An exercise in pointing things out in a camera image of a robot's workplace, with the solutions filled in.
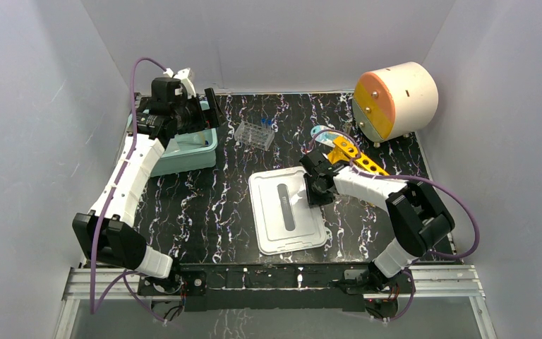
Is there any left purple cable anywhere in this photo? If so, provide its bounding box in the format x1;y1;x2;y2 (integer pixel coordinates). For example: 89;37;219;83
88;56;174;315

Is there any cylindrical drawer cabinet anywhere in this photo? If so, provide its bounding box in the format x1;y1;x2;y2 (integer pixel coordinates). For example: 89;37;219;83
352;61;439;148

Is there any teal plastic bin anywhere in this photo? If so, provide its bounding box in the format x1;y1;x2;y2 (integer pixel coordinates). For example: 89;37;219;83
119;108;217;182

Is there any blue packaged item card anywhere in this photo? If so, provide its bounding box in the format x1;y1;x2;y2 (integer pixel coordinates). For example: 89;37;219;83
311;125;340;148

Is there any aluminium frame rail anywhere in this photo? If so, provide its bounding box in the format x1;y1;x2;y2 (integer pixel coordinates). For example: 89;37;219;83
63;264;486;301

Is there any white plastic box lid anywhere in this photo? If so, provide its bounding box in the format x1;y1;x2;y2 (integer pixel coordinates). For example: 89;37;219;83
248;166;328;256

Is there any small white plastic bag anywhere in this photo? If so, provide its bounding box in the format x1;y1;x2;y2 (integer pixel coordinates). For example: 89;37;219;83
163;138;193;157

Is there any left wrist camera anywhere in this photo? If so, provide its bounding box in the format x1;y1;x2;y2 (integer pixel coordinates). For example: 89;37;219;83
164;68;197;99

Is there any clear plastic well plate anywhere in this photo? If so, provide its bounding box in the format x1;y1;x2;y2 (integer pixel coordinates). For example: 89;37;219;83
234;121;275;150

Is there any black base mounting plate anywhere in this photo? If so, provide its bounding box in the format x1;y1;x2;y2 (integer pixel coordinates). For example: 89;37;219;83
138;263;417;319

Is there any yellow test tube rack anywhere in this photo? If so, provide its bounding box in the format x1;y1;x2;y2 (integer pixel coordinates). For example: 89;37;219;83
327;136;388;176

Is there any clear test tube blue cap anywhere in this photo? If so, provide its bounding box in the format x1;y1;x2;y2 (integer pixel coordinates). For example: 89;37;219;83
260;118;273;131

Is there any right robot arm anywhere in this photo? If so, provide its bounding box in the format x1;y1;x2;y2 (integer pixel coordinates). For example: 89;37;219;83
299;150;455;292

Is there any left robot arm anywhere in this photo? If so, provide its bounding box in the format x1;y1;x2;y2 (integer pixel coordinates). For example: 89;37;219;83
72;76;223;294

